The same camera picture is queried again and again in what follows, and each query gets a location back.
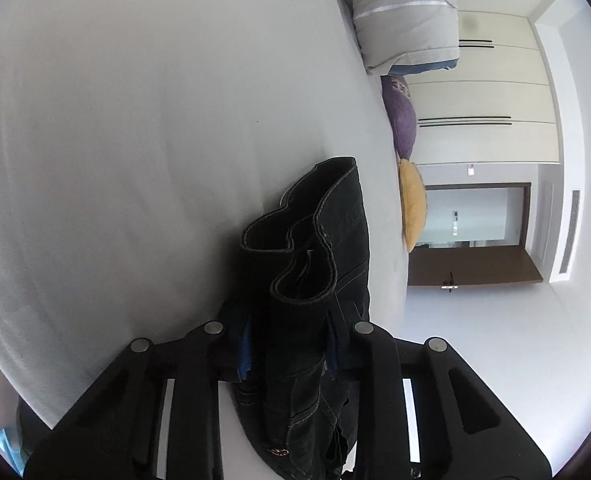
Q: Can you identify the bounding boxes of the black denim pants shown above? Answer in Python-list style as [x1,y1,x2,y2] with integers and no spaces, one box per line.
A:
[218,157,369,479]

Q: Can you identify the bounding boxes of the yellow pillow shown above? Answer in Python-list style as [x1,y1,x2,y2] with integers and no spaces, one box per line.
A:
[399,159,428,252]

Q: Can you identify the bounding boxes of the white bed sheet mattress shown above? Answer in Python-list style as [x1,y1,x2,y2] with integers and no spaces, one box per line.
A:
[0,0,407,425]

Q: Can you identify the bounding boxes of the purple pillow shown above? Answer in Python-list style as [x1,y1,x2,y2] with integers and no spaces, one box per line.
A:
[381,76,418,159]

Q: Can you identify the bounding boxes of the cream wardrobe with black handles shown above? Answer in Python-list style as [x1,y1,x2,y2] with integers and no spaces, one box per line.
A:
[406,12,560,165]

